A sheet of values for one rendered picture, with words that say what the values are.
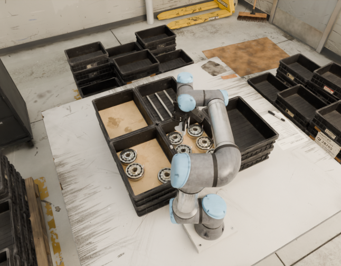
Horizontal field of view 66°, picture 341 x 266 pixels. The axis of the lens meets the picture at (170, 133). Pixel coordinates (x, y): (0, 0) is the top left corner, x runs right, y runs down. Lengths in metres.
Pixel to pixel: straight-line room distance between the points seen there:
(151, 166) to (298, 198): 0.85
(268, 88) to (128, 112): 1.72
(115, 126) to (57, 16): 2.98
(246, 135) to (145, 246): 0.88
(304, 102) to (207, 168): 2.05
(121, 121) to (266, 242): 1.10
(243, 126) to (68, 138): 1.18
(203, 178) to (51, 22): 3.94
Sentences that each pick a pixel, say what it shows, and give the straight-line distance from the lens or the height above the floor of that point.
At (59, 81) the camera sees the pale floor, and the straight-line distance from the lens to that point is 3.75.
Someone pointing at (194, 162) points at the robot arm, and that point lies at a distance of 0.86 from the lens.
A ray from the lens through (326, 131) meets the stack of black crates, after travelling 2.42.
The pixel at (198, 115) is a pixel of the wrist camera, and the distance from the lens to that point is 1.33.
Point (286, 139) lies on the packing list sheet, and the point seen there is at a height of 0.70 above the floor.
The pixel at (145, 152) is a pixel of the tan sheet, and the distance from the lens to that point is 1.58.
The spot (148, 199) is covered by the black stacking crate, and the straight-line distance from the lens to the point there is 1.39.
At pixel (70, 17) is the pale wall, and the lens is 4.53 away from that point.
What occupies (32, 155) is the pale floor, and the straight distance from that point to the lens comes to 2.95.
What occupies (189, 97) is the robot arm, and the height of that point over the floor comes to 1.34.
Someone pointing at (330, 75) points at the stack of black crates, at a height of 0.50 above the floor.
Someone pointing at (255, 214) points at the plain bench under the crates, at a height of 0.70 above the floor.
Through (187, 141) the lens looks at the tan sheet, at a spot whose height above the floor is 0.83.
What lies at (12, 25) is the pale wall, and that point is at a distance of 4.50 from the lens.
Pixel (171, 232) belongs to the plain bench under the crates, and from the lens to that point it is 1.47.
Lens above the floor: 2.07
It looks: 48 degrees down
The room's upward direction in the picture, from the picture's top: 1 degrees counter-clockwise
